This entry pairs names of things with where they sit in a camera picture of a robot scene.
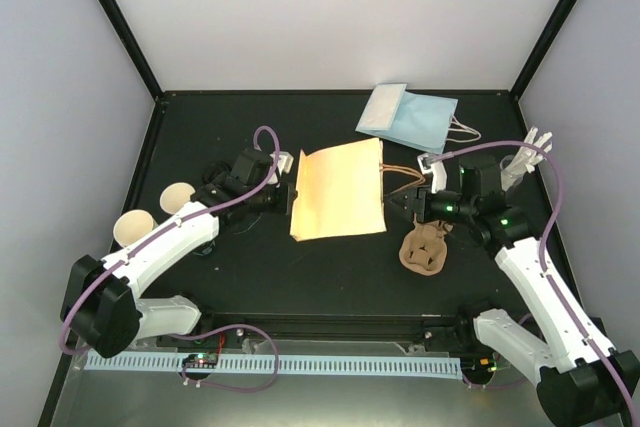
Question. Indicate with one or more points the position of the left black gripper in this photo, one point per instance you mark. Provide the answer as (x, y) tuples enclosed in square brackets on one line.
[(288, 195)]

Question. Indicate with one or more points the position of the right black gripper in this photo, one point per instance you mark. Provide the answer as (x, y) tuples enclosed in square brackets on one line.
[(412, 204)]

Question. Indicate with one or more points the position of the brown pulp cup carrier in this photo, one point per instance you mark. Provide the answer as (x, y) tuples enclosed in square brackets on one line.
[(424, 249)]

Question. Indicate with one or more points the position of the brown paper bag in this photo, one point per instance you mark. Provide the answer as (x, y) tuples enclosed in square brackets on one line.
[(340, 191)]

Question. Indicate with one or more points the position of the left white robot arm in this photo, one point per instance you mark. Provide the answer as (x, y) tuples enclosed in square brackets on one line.
[(104, 302)]

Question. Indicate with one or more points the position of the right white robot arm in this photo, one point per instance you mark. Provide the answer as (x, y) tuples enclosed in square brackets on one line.
[(578, 374)]

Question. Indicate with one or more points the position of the black cup lids stack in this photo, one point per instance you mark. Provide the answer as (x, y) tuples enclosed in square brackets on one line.
[(215, 173)]

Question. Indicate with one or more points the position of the blue paper bag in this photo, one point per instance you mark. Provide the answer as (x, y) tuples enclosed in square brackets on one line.
[(418, 121)]

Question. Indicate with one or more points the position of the single paper cup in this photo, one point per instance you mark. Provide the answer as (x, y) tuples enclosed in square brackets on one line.
[(175, 196)]

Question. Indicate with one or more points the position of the paper cup stack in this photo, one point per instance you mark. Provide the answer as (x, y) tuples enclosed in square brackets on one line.
[(132, 226)]

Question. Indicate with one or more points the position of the right small circuit board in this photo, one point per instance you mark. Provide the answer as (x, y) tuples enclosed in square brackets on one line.
[(480, 364)]

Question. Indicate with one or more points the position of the small circuit board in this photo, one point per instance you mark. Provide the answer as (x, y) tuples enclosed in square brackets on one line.
[(200, 360), (480, 364)]

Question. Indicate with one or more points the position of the left small circuit board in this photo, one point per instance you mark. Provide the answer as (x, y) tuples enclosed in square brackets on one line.
[(200, 360)]

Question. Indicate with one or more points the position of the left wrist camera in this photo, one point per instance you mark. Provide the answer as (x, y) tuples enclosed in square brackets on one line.
[(284, 162)]

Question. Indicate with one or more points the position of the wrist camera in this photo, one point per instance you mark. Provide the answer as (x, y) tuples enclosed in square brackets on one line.
[(284, 162), (434, 170)]

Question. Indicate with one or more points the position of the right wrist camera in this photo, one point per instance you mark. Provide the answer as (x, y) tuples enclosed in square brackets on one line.
[(434, 170)]

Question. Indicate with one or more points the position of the black mounting rail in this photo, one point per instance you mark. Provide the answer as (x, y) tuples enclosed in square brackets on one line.
[(331, 327)]

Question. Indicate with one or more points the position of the light blue cable duct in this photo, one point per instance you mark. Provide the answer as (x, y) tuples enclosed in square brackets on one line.
[(309, 365)]

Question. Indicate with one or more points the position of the right black frame post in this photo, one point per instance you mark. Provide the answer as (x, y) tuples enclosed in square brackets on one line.
[(548, 35)]

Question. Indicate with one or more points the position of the black frame post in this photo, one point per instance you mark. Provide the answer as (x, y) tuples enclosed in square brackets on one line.
[(128, 40), (548, 35)]

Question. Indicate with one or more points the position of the left black frame post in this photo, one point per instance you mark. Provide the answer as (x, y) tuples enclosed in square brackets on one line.
[(128, 40)]

